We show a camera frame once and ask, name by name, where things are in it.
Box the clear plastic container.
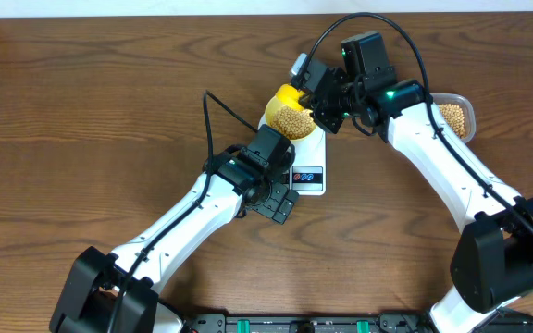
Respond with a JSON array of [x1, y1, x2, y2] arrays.
[[432, 93, 476, 143]]

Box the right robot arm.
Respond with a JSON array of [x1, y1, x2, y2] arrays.
[[292, 31, 533, 332]]

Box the white digital kitchen scale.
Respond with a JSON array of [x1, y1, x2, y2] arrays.
[[283, 127, 327, 196]]

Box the yellow measuring scoop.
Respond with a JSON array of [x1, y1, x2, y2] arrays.
[[275, 84, 305, 112]]

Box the soybeans pile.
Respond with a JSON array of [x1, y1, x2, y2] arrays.
[[439, 104, 466, 139]]

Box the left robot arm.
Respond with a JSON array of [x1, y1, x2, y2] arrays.
[[49, 125, 299, 332]]

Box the yellow bowl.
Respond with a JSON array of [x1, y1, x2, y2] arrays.
[[265, 90, 318, 142]]

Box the soybeans in yellow bowl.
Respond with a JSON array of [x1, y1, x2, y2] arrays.
[[271, 106, 316, 140]]

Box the black mounting rail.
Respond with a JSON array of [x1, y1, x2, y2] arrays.
[[173, 313, 533, 333]]

